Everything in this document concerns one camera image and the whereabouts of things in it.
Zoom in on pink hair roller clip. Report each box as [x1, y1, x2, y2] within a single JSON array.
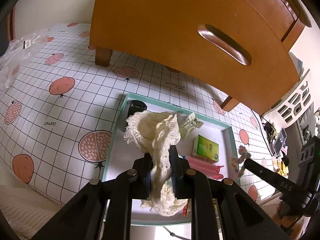
[[179, 155, 224, 180]]

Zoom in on red snack packet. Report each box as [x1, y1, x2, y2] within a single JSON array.
[[182, 199, 191, 216]]

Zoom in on green tissue pack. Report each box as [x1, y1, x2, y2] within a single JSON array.
[[191, 135, 219, 163]]

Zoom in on cream knitted cloth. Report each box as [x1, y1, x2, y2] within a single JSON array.
[[124, 111, 187, 217]]

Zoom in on pastel rope toy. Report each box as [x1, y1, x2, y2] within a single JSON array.
[[230, 145, 251, 179]]

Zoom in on black small device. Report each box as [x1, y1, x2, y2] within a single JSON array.
[[120, 100, 147, 132]]

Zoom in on teal shallow tray box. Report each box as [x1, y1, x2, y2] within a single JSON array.
[[103, 93, 237, 226]]

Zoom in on cluttered desk items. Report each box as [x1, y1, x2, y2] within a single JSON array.
[[262, 109, 320, 178]]

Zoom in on white hair claw clip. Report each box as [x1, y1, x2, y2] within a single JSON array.
[[179, 112, 203, 139]]

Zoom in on pomegranate grid bed sheet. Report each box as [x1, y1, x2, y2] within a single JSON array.
[[1, 23, 273, 203]]

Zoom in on lower nightstand drawer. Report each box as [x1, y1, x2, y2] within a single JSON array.
[[90, 0, 301, 116]]

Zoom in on wooden nightstand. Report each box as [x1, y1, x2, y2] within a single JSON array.
[[89, 0, 313, 116]]

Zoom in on clear plastic bag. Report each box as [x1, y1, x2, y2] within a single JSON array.
[[1, 28, 49, 93]]

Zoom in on black cable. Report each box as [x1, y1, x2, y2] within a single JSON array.
[[249, 109, 276, 157]]

